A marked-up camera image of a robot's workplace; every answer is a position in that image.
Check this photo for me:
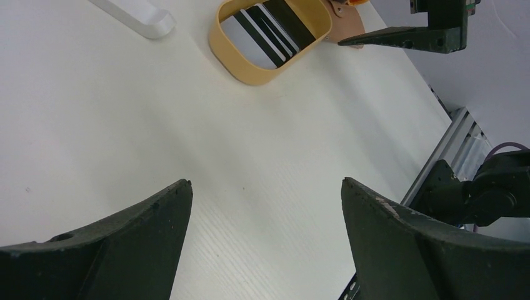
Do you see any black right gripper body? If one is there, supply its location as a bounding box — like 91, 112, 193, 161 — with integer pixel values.
409, 0, 481, 29

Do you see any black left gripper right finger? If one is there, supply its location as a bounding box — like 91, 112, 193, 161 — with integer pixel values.
341, 177, 529, 299

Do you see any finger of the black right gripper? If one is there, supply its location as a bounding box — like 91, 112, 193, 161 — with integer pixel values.
337, 27, 467, 54

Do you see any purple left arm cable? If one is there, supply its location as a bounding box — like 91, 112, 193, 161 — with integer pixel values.
483, 142, 530, 163

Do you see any aluminium frame rail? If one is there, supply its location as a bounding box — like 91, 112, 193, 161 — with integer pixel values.
342, 108, 487, 299

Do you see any white rack base foot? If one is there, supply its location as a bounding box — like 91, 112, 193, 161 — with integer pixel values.
89, 0, 176, 39

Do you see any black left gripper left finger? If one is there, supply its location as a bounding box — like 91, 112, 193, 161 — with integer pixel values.
1, 179, 193, 299

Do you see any orange cloth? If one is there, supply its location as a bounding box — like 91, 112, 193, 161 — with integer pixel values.
347, 0, 369, 6

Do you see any tan oval card tray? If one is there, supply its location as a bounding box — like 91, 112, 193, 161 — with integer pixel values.
208, 0, 332, 86

